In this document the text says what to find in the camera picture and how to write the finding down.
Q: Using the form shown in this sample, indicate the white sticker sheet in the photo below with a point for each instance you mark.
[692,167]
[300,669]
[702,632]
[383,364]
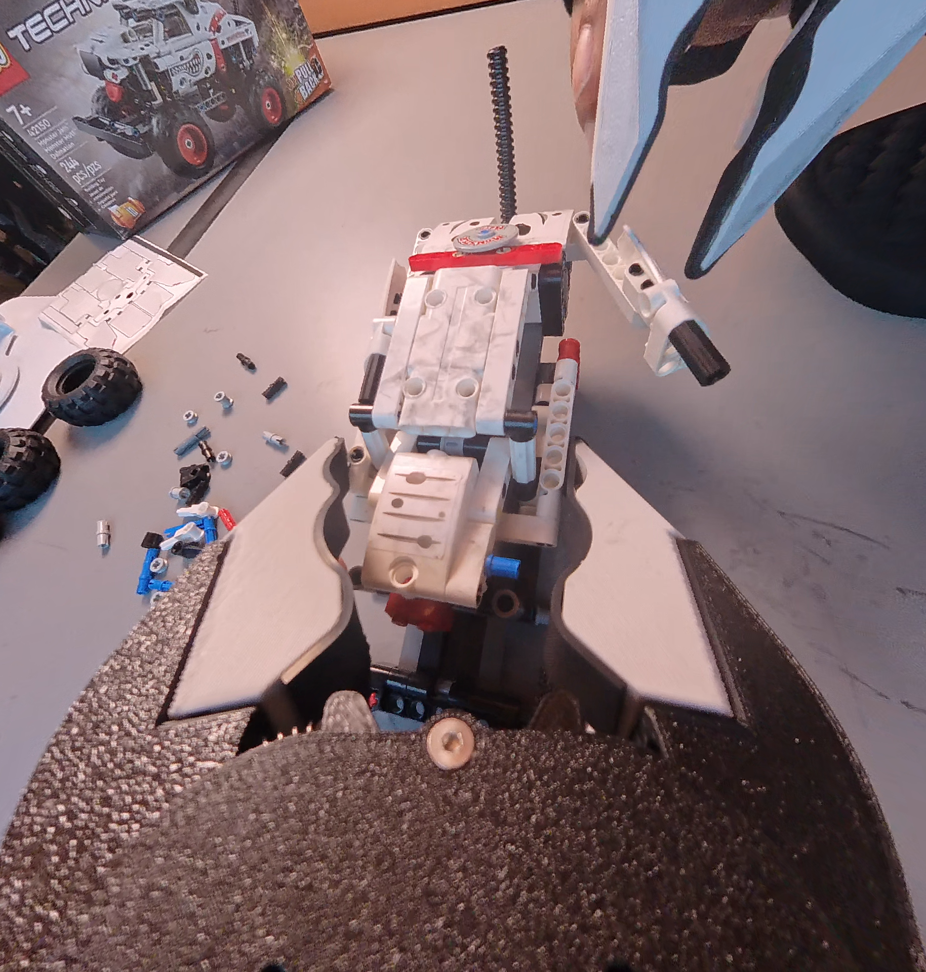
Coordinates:
[121,289]

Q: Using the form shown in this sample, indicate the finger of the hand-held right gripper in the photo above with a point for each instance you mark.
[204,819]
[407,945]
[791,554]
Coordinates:
[645,91]
[812,107]

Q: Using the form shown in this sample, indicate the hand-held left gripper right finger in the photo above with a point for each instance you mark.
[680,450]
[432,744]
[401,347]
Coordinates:
[638,608]

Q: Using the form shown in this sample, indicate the black knobby toy tyre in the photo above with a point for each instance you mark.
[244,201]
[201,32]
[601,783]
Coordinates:
[10,468]
[91,385]

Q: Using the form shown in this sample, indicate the toy truck set box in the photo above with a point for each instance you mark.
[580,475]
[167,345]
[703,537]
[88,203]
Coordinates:
[174,76]

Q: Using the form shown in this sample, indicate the white brick-built truck model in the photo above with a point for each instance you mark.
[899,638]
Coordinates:
[463,334]

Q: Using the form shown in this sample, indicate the loose small building parts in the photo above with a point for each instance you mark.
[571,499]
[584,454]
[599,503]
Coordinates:
[174,544]

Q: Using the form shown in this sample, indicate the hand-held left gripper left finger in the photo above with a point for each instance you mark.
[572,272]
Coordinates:
[258,615]

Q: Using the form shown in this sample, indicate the grey desk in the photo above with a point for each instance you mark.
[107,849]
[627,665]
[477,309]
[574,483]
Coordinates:
[828,486]

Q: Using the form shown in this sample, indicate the person's right hand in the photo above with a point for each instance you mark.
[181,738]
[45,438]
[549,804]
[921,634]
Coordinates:
[585,61]

